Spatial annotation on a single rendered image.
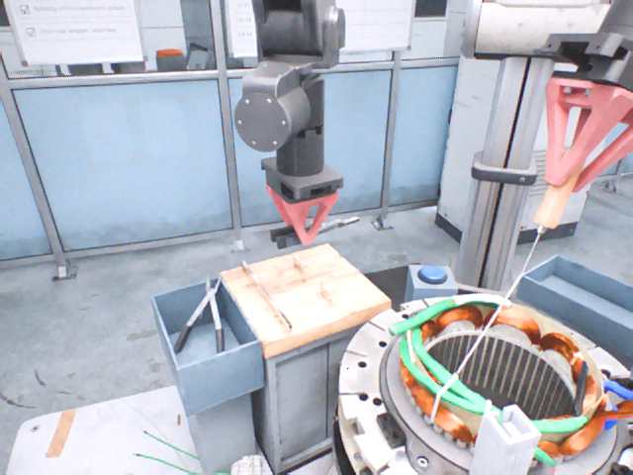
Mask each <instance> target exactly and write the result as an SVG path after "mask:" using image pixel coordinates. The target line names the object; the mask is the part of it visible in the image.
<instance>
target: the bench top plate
mask: <svg viewBox="0 0 633 475"><path fill-rule="evenodd" d="M76 409H77V411H76V414H75V418H74V421H73V422H72V424H71V427H70V430H69V433H68V436H67V439H66V441H65V445H64V447H63V449H62V452H61V454H60V457H55V458H45V455H46V452H47V450H48V448H49V445H50V443H51V439H52V437H53V434H54V432H55V429H56V426H57V423H58V420H59V417H60V414H61V412H65V411H61V412H57V413H52V414H48V415H43V416H39V417H35V418H32V419H29V420H26V421H23V423H22V425H21V426H20V429H19V431H18V434H17V437H16V440H15V445H14V448H13V451H12V455H11V458H10V461H9V465H8V468H7V472H6V475H125V473H127V474H134V475H193V474H189V473H186V472H184V471H181V470H179V469H177V468H174V467H172V466H170V465H167V464H164V462H162V461H159V460H156V459H152V458H149V457H144V456H138V455H135V454H132V452H133V453H141V454H145V455H150V456H153V457H157V458H160V459H163V460H166V461H168V462H171V463H173V464H175V466H176V465H178V467H180V468H182V469H185V470H188V471H191V472H194V473H198V474H204V473H203V469H202V466H201V463H200V460H198V459H196V458H194V457H192V456H190V455H188V454H186V453H184V452H181V451H179V450H177V449H175V448H173V447H171V446H169V445H167V444H165V443H163V442H161V441H159V440H157V439H155V438H154V437H152V436H150V435H148V434H146V433H144V431H142V430H141V429H143V430H146V431H148V432H149V433H151V434H153V435H154V436H156V437H158V438H160V439H162V440H164V441H166V442H168V443H170V444H172V445H174V446H176V447H178V448H180V449H182V450H184V451H187V452H189V453H191V454H193V455H195V456H197V457H198V454H197V452H196V449H195V446H194V443H193V440H192V437H191V434H190V432H189V427H188V422H187V418H186V416H185V413H184V409H183V406H182V403H181V400H180V397H179V394H178V392H177V389H176V386H175V385H174V386H170V387H165V388H161V389H156V390H152V391H147V392H143V393H138V394H135V395H134V396H129V397H125V398H120V399H116V400H111V401H107V402H102V403H98V404H93V405H89V406H84V407H80V408H75V409H71V410H76ZM71 410H67V411H71ZM255 447H256V455H258V456H260V457H261V466H262V471H261V474H262V475H273V474H272V472H271V470H270V468H269V466H268V464H267V461H266V459H265V457H264V455H263V453H262V451H261V449H260V447H259V445H258V443H257V441H256V439H255ZM333 462H334V456H333V452H331V453H330V454H328V455H326V456H324V457H322V458H320V459H317V460H315V461H313V462H311V463H309V464H307V465H305V466H303V467H301V468H298V469H296V470H294V471H292V472H290V473H288V474H286V475H325V474H326V473H327V471H328V470H329V468H330V467H331V465H332V464H333Z"/></svg>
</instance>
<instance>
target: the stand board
mask: <svg viewBox="0 0 633 475"><path fill-rule="evenodd" d="M294 254H297V255H298V256H299V257H300V259H301V260H302V261H303V262H304V263H305V272H304V273H302V272H301V271H300V269H299V268H298V267H297V266H296V265H295V261H294ZM248 267H249V268H250V269H251V271H252V272H253V273H254V275H255V276H256V277H257V279H258V280H259V282H260V283H261V284H262V286H263V287H264V288H265V290H266V291H267V292H268V294H269V295H270V296H271V298H272V299H273V300H274V302H275V303H276V304H277V306H278V307H279V308H280V310H281V311H282V312H283V314H284V315H285V316H286V318H287V319H288V320H289V322H290V323H291V325H292V332H290V333H288V332H287V331H286V329H285V328H284V327H283V325H282V324H281V322H280V321H279V320H278V318H277V317H276V315H275V314H274V313H273V311H272V310H271V308H270V307H269V306H268V304H267V303H266V301H265V300H264V299H263V297H262V296H261V294H260V293H259V292H258V290H257V289H256V287H255V286H254V285H253V283H252V282H251V280H250V279H249V278H248V276H247V275H246V274H245V272H244V271H243V269H242V268H241V267H238V268H235V269H231V270H227V271H224V272H220V276H221V277H222V278H223V280H224V282H225V283H226V285H227V287H228V289H229V290H230V292H231V294H232V295H233V297H234V298H235V300H236V302H237V303H238V305H239V306H240V308H241V309H242V310H243V312H244V313H245V315H246V317H247V318H248V320H249V321H250V323H251V325H252V326H253V328H254V329H255V331H256V333H257V334H258V336H259V337H260V339H261V346H262V354H263V356H264V357H265V359H267V358H270V357H273V356H275V354H278V353H281V352H284V351H286V350H289V349H292V348H294V347H298V346H301V345H304V344H306V343H309V342H312V341H314V340H317V339H320V338H323V337H325V336H328V335H331V334H333V333H338V332H341V331H343V330H346V329H349V328H351V327H354V326H357V325H360V324H362V323H365V322H368V321H370V320H372V319H373V318H375V317H376V316H378V315H379V314H381V313H383V312H385V311H387V310H389V309H391V305H392V300H391V299H390V298H388V297H387V296H386V295H385V294H384V293H383V292H382V291H381V290H380V289H378V288H377V287H376V286H375V285H374V284H373V283H372V282H371V281H369V280H368V279H367V278H366V277H365V276H364V275H363V274H362V273H361V272H359V271H358V270H357V269H356V268H355V267H354V266H353V265H352V264H351V263H349V262H348V261H347V260H346V259H345V258H344V257H343V256H342V255H341V254H339V253H338V252H337V251H336V250H335V249H334V248H333V247H332V246H331V245H329V244H328V243H327V244H323V245H319V246H316V247H312V248H308V249H305V250H301V251H297V252H294V253H290V254H286V255H283V256H279V257H275V258H272V259H267V260H263V261H260V262H256V263H252V264H249V265H248ZM321 282H323V283H324V284H325V285H326V286H327V287H328V288H329V289H330V290H331V291H332V292H333V303H331V304H330V303H329V302H328V301H327V300H326V299H325V298H324V297H323V296H322V294H321V293H320V283H321Z"/></svg>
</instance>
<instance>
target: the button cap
mask: <svg viewBox="0 0 633 475"><path fill-rule="evenodd" d="M445 275H446V272H445V270H444V269H442V268H440V267H438V266H435V265H426V266H423V267H422V268H421V269H420V276H421V277H423V278H424V279H426V280H430V281H440V280H443V279H445Z"/></svg>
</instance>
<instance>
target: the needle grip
mask: <svg viewBox="0 0 633 475"><path fill-rule="evenodd" d="M568 152H569V150H565V151H563V153H562V158H561V162H562V161H563V159H564V158H565V156H566V155H567V154H568ZM587 159H588V158H587ZM587 159H586V160H585V161H584V162H583V163H582V164H581V165H580V166H579V168H578V169H577V170H575V171H574V172H573V173H572V174H571V175H570V176H569V177H568V178H567V179H566V180H565V181H564V182H563V183H562V184H561V185H560V186H559V187H557V186H554V185H552V184H550V183H549V186H548V188H547V190H546V193H545V196H544V198H543V200H542V203H540V205H539V207H538V210H537V212H536V214H535V217H534V219H533V221H534V223H535V224H537V225H540V226H544V227H547V228H550V229H554V228H556V227H557V225H558V222H559V220H560V218H561V216H562V213H563V211H564V209H565V207H566V205H567V202H568V200H569V197H570V195H571V192H572V190H573V188H574V186H575V183H576V181H578V179H579V177H580V175H581V172H582V170H583V168H584V166H585V163H586V161H587Z"/></svg>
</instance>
